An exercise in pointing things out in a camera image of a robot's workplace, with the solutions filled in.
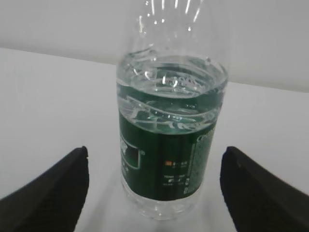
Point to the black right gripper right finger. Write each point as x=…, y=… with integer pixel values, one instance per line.
x=257, y=200

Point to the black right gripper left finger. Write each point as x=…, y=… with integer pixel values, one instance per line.
x=52, y=202

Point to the clear green-label water bottle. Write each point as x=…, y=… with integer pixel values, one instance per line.
x=171, y=81

